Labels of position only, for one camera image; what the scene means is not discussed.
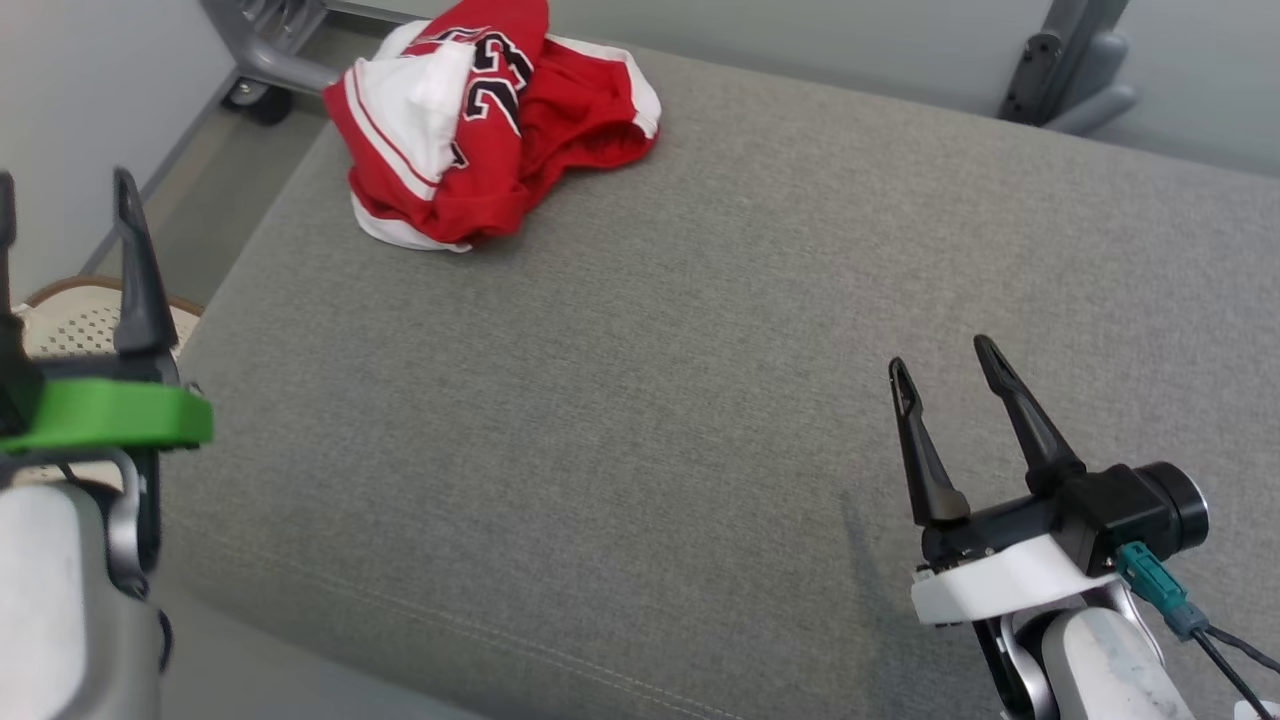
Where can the red shorts with white trim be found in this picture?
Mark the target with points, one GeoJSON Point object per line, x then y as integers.
{"type": "Point", "coordinates": [590, 110]}

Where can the grey single-post metal frame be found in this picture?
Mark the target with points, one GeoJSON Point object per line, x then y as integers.
{"type": "Point", "coordinates": [1090, 70]}

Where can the grey double-post metal frame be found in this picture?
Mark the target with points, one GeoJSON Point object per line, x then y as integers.
{"type": "Point", "coordinates": [280, 60]}

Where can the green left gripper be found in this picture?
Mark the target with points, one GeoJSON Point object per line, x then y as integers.
{"type": "Point", "coordinates": [110, 415]}

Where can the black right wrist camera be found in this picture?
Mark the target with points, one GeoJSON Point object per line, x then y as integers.
{"type": "Point", "coordinates": [1140, 510]}

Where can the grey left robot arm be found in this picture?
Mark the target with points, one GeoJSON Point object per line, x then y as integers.
{"type": "Point", "coordinates": [50, 600]}

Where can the teal right camera connector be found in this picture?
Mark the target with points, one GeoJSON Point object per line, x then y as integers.
{"type": "Point", "coordinates": [1150, 580]}

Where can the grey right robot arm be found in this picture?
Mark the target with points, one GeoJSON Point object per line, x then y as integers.
{"type": "Point", "coordinates": [1100, 670]}

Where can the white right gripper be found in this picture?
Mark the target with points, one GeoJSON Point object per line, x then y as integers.
{"type": "Point", "coordinates": [1010, 585]}

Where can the red white-sleeved jersey shirt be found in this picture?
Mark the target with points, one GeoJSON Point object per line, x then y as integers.
{"type": "Point", "coordinates": [400, 110]}

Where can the black caster wheel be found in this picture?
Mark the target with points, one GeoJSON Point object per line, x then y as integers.
{"type": "Point", "coordinates": [258, 100]}

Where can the white perforated laundry basket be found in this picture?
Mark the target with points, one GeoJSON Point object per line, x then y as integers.
{"type": "Point", "coordinates": [80, 320]}

